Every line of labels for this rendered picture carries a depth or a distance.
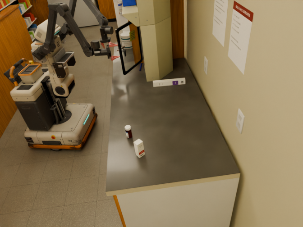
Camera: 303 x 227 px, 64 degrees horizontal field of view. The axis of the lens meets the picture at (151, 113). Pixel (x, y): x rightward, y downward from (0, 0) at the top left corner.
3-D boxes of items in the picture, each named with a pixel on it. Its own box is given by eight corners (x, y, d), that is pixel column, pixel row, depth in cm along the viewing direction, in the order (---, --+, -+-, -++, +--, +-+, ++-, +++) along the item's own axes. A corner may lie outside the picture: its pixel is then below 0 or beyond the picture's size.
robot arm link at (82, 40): (61, 5, 191) (54, 8, 183) (66, 2, 189) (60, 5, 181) (91, 54, 210) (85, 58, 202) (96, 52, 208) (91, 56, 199)
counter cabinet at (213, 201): (175, 99, 344) (173, 38, 289) (223, 251, 182) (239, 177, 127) (128, 106, 343) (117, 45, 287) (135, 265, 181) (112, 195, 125)
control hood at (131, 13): (137, 14, 202) (136, 1, 196) (140, 26, 177) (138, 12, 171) (124, 15, 202) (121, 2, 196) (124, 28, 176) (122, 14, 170)
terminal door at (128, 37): (142, 61, 227) (137, 16, 202) (124, 75, 207) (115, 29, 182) (142, 60, 227) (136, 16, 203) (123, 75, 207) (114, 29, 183)
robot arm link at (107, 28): (105, 20, 224) (99, 18, 216) (115, 20, 219) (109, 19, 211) (104, 34, 227) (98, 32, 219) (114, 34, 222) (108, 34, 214)
